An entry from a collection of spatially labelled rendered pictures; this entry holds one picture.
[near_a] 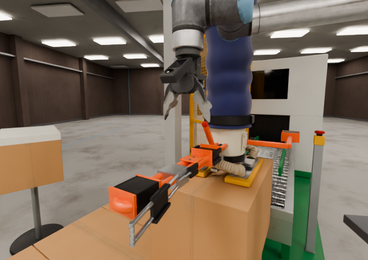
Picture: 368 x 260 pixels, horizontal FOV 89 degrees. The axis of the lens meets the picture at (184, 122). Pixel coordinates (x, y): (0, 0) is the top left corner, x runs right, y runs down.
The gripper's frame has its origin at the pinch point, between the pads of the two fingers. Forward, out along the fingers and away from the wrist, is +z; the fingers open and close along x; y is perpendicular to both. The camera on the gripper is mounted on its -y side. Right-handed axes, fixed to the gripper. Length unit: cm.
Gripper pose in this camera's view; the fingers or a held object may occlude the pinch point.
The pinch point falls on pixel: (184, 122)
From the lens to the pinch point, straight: 54.2
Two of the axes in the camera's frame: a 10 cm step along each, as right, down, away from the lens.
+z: 0.0, 9.9, 1.2
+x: -8.5, -0.6, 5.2
